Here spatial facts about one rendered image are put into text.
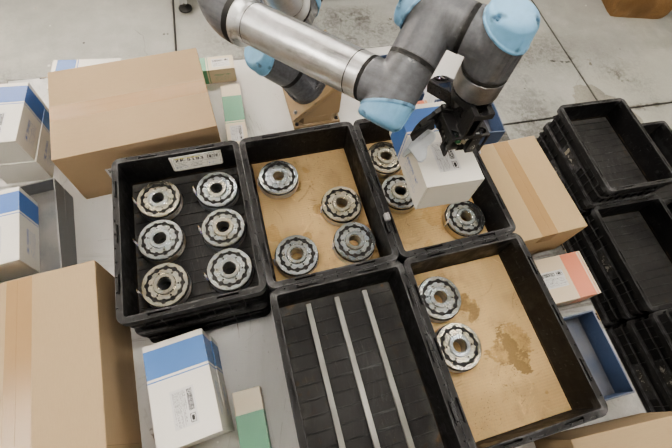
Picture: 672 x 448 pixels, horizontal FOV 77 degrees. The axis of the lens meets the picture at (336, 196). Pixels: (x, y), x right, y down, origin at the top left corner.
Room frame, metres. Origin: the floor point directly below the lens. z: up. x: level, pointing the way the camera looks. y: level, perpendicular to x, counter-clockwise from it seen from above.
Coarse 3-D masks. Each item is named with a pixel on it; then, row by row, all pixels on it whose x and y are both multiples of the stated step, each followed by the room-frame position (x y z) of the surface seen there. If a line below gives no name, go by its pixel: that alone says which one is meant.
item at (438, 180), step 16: (416, 112) 0.61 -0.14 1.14; (400, 144) 0.56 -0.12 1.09; (432, 144) 0.53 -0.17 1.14; (400, 160) 0.54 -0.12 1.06; (416, 160) 0.49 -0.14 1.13; (432, 160) 0.50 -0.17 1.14; (448, 160) 0.50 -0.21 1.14; (464, 160) 0.51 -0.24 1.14; (416, 176) 0.47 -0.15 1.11; (432, 176) 0.46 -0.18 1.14; (448, 176) 0.46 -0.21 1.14; (464, 176) 0.47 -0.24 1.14; (480, 176) 0.48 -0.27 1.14; (416, 192) 0.45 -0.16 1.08; (432, 192) 0.44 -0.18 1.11; (448, 192) 0.45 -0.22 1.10; (464, 192) 0.46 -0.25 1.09; (416, 208) 0.43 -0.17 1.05
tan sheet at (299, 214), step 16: (288, 160) 0.64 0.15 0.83; (304, 160) 0.65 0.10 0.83; (320, 160) 0.66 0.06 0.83; (336, 160) 0.66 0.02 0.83; (256, 176) 0.57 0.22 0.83; (304, 176) 0.60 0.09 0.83; (320, 176) 0.60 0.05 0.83; (336, 176) 0.61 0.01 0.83; (352, 176) 0.62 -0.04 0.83; (304, 192) 0.55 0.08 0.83; (320, 192) 0.55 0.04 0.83; (272, 208) 0.48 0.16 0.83; (288, 208) 0.49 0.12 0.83; (304, 208) 0.50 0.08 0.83; (272, 224) 0.44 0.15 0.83; (288, 224) 0.45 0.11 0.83; (304, 224) 0.45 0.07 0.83; (320, 224) 0.46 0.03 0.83; (368, 224) 0.49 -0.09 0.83; (272, 240) 0.40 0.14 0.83; (320, 240) 0.42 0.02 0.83; (352, 240) 0.43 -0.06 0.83; (272, 256) 0.36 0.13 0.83; (320, 256) 0.38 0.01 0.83
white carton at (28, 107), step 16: (0, 96) 0.65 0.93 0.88; (16, 96) 0.66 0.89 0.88; (32, 96) 0.69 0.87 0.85; (0, 112) 0.60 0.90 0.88; (16, 112) 0.61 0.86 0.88; (32, 112) 0.65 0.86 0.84; (0, 128) 0.55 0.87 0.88; (16, 128) 0.56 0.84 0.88; (32, 128) 0.60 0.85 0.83; (0, 144) 0.51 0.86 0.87; (16, 144) 0.52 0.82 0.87; (32, 144) 0.56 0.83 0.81; (0, 160) 0.50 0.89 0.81; (16, 160) 0.51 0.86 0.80; (32, 160) 0.52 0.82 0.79
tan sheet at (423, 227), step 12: (372, 144) 0.74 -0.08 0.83; (396, 192) 0.59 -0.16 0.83; (396, 216) 0.52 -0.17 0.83; (408, 216) 0.53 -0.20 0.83; (420, 216) 0.53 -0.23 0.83; (432, 216) 0.54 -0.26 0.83; (408, 228) 0.49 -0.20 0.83; (420, 228) 0.50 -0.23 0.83; (432, 228) 0.51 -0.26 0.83; (444, 228) 0.51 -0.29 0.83; (408, 240) 0.46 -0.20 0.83; (420, 240) 0.47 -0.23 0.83; (432, 240) 0.47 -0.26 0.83; (444, 240) 0.48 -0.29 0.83
